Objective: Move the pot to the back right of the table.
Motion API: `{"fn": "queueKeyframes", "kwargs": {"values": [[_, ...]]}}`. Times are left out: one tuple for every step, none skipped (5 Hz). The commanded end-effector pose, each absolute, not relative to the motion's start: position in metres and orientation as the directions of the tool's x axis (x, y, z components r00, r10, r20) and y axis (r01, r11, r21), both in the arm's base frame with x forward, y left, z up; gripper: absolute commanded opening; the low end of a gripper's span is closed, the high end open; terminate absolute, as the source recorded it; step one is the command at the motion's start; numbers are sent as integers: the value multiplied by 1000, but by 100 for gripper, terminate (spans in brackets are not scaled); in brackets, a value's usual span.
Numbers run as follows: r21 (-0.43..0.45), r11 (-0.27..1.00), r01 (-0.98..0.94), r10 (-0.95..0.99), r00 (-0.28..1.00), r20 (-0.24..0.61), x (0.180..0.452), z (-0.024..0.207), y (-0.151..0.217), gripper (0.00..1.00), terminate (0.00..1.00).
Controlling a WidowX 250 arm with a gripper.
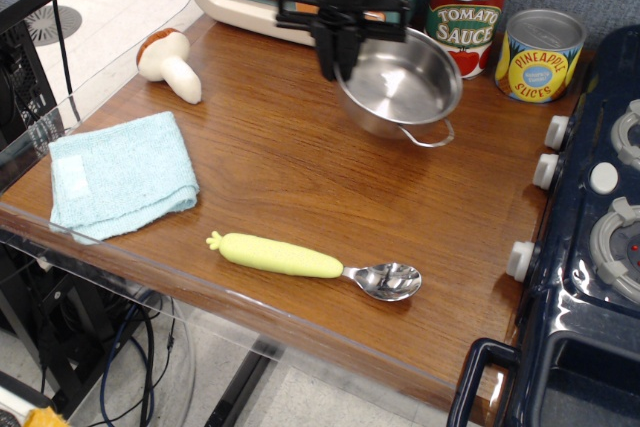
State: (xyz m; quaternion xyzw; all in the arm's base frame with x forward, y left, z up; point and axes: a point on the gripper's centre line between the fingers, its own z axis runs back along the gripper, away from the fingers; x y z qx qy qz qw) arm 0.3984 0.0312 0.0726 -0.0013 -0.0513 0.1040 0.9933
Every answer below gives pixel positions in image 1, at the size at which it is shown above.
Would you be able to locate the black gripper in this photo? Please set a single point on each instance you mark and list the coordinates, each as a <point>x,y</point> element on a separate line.
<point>350,22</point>

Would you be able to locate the stainless steel pot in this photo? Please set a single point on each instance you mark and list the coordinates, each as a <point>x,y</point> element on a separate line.
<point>403,90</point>

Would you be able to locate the tomato sauce can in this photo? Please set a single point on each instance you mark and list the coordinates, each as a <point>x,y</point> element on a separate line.
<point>465,29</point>

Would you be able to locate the plush mushroom toy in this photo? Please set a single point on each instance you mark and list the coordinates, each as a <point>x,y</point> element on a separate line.
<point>163,57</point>

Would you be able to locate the pineapple slices can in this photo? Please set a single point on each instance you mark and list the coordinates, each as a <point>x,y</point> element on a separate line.
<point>539,55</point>

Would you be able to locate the light blue folded cloth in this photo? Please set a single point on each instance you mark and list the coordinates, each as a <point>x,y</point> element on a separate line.
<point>116,180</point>

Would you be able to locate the clear acrylic table guard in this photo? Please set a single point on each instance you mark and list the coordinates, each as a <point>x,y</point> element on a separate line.
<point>233,140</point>

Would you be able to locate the dark blue toy stove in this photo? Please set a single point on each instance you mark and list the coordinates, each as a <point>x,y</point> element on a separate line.
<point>575,361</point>

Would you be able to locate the spoon with yellow-green handle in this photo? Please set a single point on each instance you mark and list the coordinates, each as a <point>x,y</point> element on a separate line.
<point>388,282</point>

